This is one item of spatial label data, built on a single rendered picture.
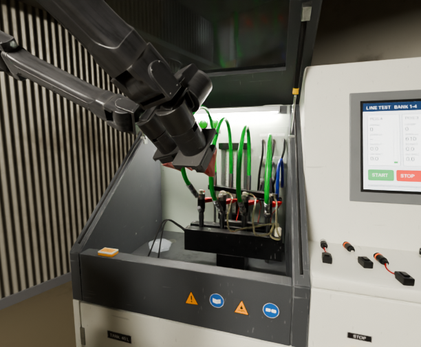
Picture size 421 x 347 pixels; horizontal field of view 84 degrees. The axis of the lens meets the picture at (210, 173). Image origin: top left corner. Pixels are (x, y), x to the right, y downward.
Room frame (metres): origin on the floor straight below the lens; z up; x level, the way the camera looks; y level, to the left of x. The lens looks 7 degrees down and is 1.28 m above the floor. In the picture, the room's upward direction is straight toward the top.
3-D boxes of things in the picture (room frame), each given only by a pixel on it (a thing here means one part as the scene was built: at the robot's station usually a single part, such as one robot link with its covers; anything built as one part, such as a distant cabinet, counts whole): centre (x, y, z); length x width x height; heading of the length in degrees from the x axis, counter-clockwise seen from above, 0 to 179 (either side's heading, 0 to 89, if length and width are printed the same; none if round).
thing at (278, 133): (1.04, -0.27, 1.20); 0.13 x 0.03 x 0.31; 74
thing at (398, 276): (0.53, -0.43, 0.99); 0.12 x 0.02 x 0.02; 173
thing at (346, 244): (0.60, -0.39, 0.99); 0.12 x 0.02 x 0.02; 174
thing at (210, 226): (0.82, -0.08, 0.91); 0.34 x 0.10 x 0.15; 74
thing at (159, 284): (0.62, 0.10, 0.87); 0.62 x 0.04 x 0.16; 74
